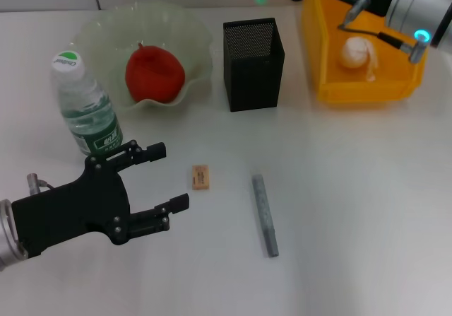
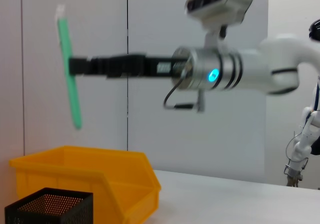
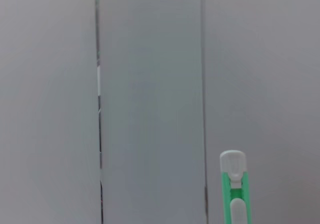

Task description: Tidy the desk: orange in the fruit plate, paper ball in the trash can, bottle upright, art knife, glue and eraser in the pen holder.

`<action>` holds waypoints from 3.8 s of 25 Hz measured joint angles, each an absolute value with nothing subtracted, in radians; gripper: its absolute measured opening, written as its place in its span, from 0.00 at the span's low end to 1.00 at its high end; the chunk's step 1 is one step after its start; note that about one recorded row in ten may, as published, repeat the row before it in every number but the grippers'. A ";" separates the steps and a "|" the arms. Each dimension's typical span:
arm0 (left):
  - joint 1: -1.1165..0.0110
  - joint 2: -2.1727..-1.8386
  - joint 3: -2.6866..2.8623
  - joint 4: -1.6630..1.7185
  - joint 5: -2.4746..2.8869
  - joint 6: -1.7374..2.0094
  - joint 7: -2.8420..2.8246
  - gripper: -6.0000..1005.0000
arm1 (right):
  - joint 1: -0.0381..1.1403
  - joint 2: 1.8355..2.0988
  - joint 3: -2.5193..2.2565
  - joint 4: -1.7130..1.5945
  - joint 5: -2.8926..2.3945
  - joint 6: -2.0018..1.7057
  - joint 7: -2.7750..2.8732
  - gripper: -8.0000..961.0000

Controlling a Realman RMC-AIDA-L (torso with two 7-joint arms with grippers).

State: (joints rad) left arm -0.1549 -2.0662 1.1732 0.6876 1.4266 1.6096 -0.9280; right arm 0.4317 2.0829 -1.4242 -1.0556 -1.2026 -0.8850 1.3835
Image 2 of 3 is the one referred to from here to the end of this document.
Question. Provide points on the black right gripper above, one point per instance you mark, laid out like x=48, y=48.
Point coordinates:
x=162, y=66

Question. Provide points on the green utility knife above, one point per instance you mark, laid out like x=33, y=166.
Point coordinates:
x=67, y=46

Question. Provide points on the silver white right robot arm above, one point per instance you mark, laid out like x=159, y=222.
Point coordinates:
x=250, y=68

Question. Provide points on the black mesh pen holder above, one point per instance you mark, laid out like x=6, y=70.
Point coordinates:
x=50, y=206

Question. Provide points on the yellow plastic bin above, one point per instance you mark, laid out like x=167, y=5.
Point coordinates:
x=120, y=174

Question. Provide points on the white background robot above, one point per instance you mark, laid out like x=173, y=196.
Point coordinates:
x=306, y=138

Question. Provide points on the silver right wrist bracket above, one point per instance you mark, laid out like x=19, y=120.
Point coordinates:
x=201, y=101

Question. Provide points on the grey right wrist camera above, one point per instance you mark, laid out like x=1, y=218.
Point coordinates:
x=220, y=1

